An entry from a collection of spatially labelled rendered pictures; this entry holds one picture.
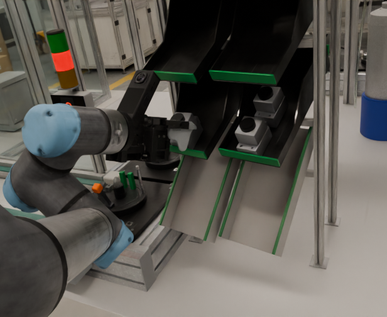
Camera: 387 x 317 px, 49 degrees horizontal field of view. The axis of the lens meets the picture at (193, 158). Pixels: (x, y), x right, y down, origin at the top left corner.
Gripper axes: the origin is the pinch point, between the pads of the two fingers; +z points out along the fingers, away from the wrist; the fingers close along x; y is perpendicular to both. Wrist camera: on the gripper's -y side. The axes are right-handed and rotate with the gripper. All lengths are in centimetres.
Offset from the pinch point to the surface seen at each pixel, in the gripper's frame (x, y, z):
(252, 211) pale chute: 12.4, 18.1, 11.9
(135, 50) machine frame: -100, -35, 100
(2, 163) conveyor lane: -92, 20, 20
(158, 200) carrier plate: -18.7, 21.7, 18.7
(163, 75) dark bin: -0.4, -8.9, -6.7
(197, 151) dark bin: 4.9, 5.3, -0.8
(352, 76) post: 7, -24, 115
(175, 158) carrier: -25.5, 11.5, 35.4
